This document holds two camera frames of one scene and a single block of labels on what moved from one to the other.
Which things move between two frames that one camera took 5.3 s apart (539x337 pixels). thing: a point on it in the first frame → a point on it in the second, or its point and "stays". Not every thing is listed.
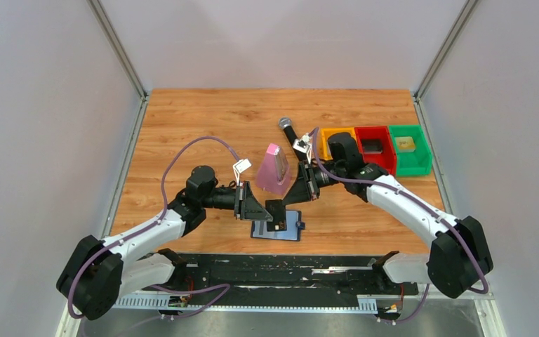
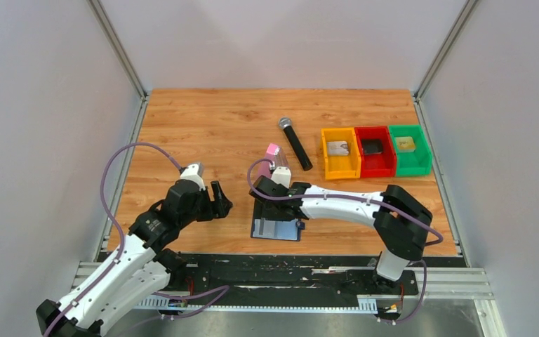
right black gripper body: [307, 171] → [271, 212]
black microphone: [285, 123] stays
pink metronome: [274, 174] stays
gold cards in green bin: [405, 144] stays
